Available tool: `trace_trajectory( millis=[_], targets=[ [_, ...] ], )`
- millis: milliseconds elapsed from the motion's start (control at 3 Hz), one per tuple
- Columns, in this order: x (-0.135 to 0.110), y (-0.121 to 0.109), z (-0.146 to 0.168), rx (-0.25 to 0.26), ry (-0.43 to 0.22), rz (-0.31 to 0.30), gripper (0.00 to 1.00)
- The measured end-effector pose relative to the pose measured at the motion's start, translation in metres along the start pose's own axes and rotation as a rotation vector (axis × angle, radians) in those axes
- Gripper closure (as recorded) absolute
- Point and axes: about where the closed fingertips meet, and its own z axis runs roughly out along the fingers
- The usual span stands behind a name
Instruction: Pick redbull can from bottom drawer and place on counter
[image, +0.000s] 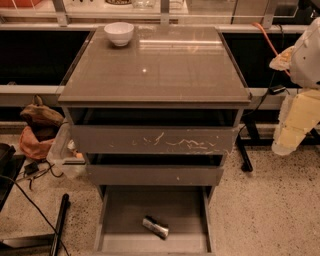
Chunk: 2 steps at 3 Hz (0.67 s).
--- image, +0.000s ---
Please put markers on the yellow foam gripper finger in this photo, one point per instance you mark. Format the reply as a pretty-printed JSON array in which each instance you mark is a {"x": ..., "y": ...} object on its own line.
[
  {"x": 282, "y": 61},
  {"x": 285, "y": 140}
]

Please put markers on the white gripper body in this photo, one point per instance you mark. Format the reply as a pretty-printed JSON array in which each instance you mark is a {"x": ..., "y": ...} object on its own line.
[{"x": 307, "y": 61}]

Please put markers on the silver redbull can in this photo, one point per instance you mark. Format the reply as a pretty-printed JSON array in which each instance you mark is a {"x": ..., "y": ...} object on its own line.
[{"x": 160, "y": 230}]

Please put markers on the grey drawer cabinet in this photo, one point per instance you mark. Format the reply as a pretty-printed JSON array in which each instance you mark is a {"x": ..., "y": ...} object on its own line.
[{"x": 166, "y": 76}]

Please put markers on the grey open bottom drawer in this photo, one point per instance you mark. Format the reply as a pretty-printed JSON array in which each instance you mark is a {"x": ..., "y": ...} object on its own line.
[{"x": 183, "y": 209}]

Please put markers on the grey middle drawer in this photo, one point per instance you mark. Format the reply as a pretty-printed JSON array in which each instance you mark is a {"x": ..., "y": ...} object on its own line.
[{"x": 155, "y": 169}]

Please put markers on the grey top drawer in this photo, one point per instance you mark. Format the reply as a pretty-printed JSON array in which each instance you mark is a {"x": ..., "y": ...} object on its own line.
[{"x": 153, "y": 139}]

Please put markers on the white ceramic bowl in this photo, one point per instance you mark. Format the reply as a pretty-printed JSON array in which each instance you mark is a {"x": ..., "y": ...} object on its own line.
[{"x": 119, "y": 33}]

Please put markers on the clear plastic container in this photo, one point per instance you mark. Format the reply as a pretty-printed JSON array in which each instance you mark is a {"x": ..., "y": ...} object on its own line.
[{"x": 63, "y": 154}]

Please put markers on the brown cloth bag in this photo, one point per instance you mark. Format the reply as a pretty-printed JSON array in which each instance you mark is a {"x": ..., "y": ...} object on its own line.
[{"x": 43, "y": 120}]

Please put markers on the black metal bar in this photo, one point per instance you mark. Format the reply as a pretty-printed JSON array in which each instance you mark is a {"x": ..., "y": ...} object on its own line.
[{"x": 59, "y": 226}]

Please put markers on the orange cloth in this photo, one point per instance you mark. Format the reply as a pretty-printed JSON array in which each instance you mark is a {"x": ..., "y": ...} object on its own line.
[{"x": 32, "y": 147}]

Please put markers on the black power adapter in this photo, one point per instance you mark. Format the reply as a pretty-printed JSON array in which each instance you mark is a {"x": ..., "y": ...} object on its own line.
[{"x": 31, "y": 169}]

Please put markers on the black equipment at left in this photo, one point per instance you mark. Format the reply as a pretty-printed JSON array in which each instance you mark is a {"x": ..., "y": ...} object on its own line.
[{"x": 10, "y": 166}]

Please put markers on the black adapter on rail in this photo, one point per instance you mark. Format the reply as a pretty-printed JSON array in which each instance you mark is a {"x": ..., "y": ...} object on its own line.
[{"x": 274, "y": 90}]

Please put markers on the black table leg frame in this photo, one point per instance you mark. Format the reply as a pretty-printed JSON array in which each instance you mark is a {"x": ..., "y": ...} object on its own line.
[{"x": 249, "y": 136}]

